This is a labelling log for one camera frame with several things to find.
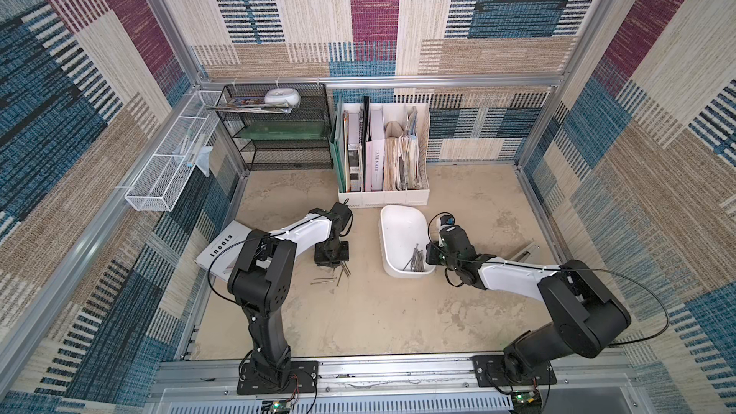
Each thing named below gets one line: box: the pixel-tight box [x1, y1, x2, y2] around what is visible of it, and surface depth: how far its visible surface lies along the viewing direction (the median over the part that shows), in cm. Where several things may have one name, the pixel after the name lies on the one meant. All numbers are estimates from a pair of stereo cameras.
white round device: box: [264, 87, 301, 109], surface depth 91 cm
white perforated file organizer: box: [338, 102, 431, 208], surface depth 103 cm
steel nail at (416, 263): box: [402, 243, 425, 273], surface depth 95 cm
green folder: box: [328, 94, 347, 193], surface depth 91 cm
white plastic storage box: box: [378, 205, 437, 279], surface depth 98 cm
